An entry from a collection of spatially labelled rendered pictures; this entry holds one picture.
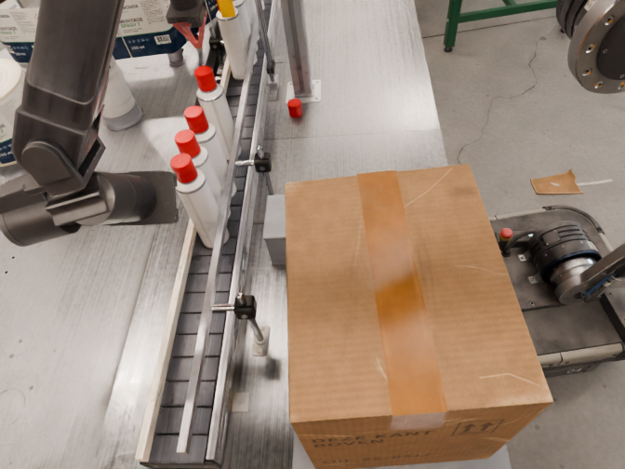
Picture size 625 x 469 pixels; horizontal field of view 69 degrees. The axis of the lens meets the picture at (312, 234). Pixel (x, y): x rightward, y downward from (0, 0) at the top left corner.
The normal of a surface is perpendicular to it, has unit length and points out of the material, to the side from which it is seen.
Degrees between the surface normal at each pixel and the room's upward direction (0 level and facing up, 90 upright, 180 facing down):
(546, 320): 0
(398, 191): 0
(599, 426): 0
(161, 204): 40
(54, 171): 76
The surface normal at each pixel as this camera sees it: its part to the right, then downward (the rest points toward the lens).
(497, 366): -0.10, -0.59
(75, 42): 0.14, 0.63
